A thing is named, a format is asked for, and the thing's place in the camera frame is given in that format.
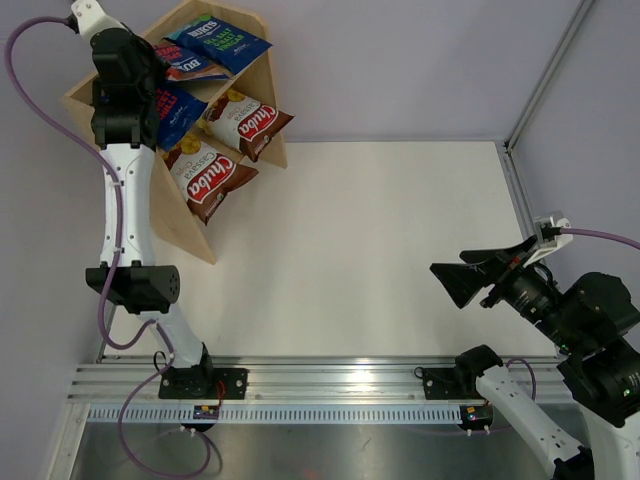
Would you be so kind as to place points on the aluminium frame post right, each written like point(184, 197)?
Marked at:
point(549, 72)

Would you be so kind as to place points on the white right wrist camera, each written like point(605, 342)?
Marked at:
point(549, 238)

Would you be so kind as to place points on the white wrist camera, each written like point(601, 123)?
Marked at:
point(92, 15)
point(549, 238)

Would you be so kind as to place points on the light wooden shelf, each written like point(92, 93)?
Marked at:
point(171, 219)

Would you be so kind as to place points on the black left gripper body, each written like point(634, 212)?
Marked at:
point(152, 68)

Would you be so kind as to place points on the white slotted cable duct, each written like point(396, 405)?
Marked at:
point(423, 414)

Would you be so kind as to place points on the brown Chuba cassava chips bag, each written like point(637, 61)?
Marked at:
point(204, 174)

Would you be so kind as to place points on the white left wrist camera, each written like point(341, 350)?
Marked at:
point(92, 15)

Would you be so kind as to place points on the aluminium mounting rail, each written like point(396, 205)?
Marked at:
point(274, 380)

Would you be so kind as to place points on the blue Burts spicy chilli bag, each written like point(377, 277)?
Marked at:
point(178, 112)

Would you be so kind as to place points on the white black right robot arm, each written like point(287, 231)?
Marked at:
point(587, 323)

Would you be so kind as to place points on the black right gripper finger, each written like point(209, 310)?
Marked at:
point(508, 258)
point(463, 281)

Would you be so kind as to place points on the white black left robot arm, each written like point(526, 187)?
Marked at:
point(125, 125)

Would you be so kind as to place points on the blue Burts sea salt bag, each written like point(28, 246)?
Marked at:
point(225, 44)

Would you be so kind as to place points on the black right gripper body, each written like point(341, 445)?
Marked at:
point(529, 291)

